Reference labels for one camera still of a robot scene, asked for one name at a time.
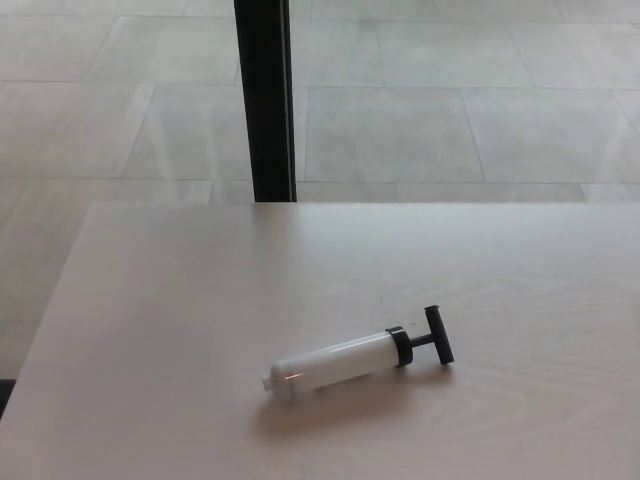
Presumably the white air pump black handle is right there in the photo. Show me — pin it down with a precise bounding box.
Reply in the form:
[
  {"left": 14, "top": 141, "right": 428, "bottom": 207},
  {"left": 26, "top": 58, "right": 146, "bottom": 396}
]
[{"left": 260, "top": 304, "right": 457, "bottom": 402}]

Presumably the black vertical door frame post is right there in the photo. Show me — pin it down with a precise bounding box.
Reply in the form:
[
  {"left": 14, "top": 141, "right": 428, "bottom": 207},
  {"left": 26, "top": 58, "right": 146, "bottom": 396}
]
[{"left": 232, "top": 0, "right": 298, "bottom": 203}]

